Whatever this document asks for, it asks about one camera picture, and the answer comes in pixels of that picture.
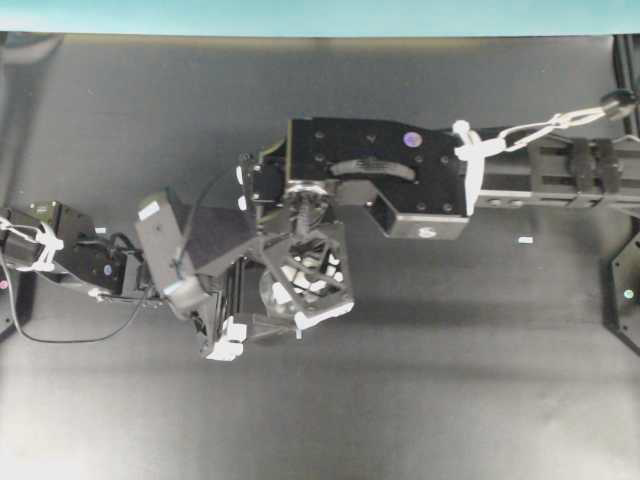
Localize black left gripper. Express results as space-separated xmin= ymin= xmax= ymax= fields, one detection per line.
xmin=180 ymin=204 xmax=298 ymax=360

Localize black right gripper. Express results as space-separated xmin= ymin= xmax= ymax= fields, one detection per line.
xmin=241 ymin=134 xmax=355 ymax=331

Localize clear plastic bottle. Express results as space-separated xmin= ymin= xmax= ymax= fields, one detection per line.
xmin=259 ymin=267 xmax=298 ymax=323

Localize white bottle cap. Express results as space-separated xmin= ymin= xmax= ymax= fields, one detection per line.
xmin=281 ymin=256 xmax=329 ymax=303

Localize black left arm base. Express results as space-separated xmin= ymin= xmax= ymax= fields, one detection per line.
xmin=0 ymin=269 xmax=36 ymax=344

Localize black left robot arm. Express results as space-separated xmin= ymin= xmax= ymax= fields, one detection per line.
xmin=1 ymin=202 xmax=294 ymax=361

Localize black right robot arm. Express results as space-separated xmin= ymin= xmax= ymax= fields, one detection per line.
xmin=231 ymin=118 xmax=639 ymax=334

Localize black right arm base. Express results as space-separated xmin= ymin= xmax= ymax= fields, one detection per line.
xmin=604 ymin=218 xmax=639 ymax=356

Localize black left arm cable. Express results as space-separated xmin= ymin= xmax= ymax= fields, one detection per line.
xmin=0 ymin=164 xmax=251 ymax=345

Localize white right arm cable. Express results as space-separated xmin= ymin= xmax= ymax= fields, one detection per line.
xmin=452 ymin=97 xmax=636 ymax=216

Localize black aluminium frame rail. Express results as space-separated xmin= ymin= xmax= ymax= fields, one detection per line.
xmin=613 ymin=33 xmax=639 ymax=138

